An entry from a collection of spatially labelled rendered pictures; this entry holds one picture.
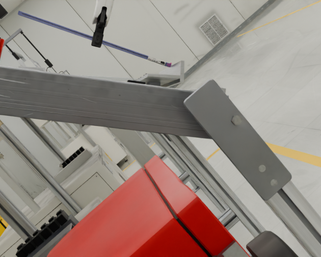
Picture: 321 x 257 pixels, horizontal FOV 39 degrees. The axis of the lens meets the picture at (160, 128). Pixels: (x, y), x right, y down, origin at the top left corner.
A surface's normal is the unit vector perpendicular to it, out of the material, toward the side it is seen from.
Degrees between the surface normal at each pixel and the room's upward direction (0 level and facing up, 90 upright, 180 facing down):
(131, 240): 0
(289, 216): 90
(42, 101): 90
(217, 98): 90
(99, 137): 90
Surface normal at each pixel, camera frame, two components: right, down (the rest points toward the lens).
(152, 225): -0.65, -0.75
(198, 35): 0.14, 0.07
